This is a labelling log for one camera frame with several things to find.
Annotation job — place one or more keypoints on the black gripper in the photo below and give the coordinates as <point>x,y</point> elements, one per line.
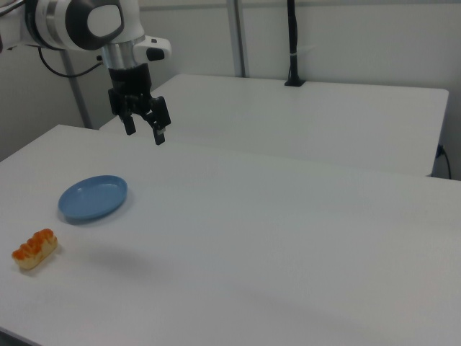
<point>129,81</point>

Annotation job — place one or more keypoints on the orange glazed bread piece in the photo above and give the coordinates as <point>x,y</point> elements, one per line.
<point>34,249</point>

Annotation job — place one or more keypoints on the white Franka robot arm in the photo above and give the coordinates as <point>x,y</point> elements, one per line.
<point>72,21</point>

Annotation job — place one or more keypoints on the blue round plate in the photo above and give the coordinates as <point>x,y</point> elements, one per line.
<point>90,198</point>

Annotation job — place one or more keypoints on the white side table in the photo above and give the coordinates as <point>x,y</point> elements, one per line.
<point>288,119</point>

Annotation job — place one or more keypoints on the grey aluminium frame post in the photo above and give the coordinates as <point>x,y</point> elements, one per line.
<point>78,93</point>
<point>239,36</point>

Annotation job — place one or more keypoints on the black camera stand pole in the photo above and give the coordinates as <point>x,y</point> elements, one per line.
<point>293,36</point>

